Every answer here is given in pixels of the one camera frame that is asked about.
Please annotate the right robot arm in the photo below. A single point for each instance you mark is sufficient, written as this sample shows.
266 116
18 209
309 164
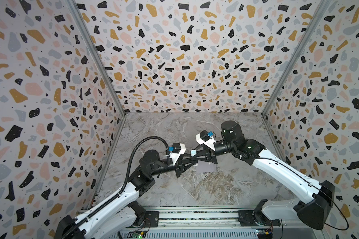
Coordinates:
314 200

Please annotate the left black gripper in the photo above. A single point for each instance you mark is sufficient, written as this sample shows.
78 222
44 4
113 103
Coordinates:
179 165

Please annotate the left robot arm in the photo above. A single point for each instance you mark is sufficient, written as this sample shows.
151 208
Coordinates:
121 209

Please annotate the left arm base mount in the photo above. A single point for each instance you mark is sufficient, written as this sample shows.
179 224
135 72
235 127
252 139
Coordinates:
148 219

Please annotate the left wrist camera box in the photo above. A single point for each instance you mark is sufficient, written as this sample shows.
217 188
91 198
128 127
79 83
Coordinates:
174 153

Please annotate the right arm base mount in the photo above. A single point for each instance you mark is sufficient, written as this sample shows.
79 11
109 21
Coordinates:
251 218

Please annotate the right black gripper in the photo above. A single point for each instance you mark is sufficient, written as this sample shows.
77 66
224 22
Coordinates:
208 153

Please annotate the blue white glue stick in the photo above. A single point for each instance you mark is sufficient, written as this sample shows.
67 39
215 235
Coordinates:
193 152

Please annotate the pale lilac envelope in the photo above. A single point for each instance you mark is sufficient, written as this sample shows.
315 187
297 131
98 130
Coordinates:
205 167

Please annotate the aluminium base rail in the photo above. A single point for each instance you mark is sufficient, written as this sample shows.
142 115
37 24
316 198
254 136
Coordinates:
214 222

